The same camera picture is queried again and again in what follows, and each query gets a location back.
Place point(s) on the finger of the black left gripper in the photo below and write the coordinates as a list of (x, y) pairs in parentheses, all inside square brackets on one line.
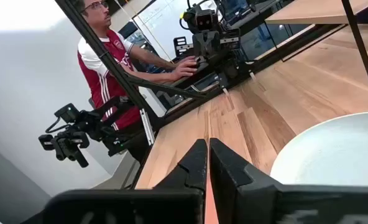
[(230, 39), (181, 46)]

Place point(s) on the light blue plate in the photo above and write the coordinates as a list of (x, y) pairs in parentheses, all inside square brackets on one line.
[(333, 152)]

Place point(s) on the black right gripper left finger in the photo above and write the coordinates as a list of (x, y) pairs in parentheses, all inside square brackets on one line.
[(193, 171)]

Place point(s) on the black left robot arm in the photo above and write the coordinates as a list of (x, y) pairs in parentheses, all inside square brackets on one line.
[(230, 70)]

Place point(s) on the wooden shelf with black legs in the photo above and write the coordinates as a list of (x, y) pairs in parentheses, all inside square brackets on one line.
[(311, 12)]

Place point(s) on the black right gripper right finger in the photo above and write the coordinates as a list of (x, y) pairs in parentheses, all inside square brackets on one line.
[(226, 174)]

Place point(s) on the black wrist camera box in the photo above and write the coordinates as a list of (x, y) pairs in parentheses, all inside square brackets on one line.
[(205, 21)]

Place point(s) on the person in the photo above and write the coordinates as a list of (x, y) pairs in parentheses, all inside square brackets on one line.
[(100, 81)]

